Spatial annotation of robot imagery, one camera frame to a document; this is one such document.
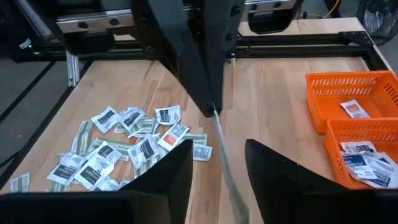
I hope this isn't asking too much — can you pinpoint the white antiseptic wipe packet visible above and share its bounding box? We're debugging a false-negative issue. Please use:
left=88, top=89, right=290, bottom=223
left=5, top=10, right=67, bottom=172
left=73, top=154, right=115, bottom=190
left=92, top=176, right=121, bottom=192
left=154, top=105, right=182, bottom=126
left=119, top=106, right=147, bottom=133
left=90, top=106, right=121, bottom=134
left=192, top=143, right=214, bottom=162
left=126, top=134, right=160, bottom=171
left=46, top=152, right=88, bottom=187
left=85, top=140, right=123, bottom=165

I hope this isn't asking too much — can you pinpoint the black aluminium rig frame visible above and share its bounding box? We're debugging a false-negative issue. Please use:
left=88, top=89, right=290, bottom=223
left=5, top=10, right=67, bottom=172
left=0, top=30, right=392, bottom=187

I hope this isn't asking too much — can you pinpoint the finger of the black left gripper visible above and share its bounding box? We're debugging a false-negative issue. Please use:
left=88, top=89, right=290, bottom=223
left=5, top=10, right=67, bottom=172
left=203, top=0, right=246, bottom=114
left=138, top=0, right=216, bottom=118

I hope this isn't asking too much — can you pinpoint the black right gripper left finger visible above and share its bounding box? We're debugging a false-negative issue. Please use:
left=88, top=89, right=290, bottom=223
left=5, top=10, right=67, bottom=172
left=0, top=139, right=194, bottom=224

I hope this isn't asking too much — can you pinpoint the orange plastic basket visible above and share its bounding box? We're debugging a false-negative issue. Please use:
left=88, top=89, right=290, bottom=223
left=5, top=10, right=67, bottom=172
left=324, top=119, right=398, bottom=190
left=305, top=70, right=398, bottom=135

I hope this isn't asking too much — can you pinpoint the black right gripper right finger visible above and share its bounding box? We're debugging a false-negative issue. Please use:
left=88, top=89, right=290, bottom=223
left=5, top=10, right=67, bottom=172
left=244, top=139, right=398, bottom=224

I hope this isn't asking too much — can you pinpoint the yellow power cord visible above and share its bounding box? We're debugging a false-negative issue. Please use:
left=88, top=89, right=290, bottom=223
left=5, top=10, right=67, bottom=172
left=323, top=0, right=340, bottom=19

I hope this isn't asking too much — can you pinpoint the white packet with blue label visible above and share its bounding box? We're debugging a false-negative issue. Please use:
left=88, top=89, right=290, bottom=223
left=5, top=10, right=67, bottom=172
left=340, top=140, right=377, bottom=156
left=362, top=151, right=398, bottom=190
left=341, top=151, right=377, bottom=181

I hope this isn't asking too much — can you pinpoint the black floor fan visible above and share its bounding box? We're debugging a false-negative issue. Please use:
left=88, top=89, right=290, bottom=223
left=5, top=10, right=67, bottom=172
left=355, top=0, right=398, bottom=39

